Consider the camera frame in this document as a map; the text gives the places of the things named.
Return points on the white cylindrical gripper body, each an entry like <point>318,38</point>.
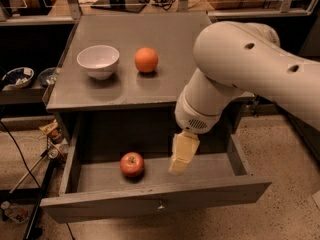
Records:
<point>187,118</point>

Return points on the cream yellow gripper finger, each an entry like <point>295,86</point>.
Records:
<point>185,145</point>

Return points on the red apple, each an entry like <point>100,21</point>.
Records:
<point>132,164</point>

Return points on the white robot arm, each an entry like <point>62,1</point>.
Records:
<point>232,58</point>

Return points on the small metal drawer knob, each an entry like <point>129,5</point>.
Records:
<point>161,206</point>

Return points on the grey open drawer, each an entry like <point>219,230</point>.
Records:
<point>93,186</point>

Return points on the orange fruit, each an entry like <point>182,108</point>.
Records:
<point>146,60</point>

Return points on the grey wooden cabinet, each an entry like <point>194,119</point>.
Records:
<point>171,35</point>

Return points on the white ceramic bowl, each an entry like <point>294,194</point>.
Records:
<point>99,61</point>

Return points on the snack bag on floor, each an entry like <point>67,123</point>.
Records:
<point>53,132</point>

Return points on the black monitor stand base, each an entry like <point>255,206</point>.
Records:
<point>130,6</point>

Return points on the dark small bowl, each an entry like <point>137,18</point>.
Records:
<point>48,77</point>

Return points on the black tripod leg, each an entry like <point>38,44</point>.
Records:
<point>31,229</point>

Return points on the plastic bottle on floor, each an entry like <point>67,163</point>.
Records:
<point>15,212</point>

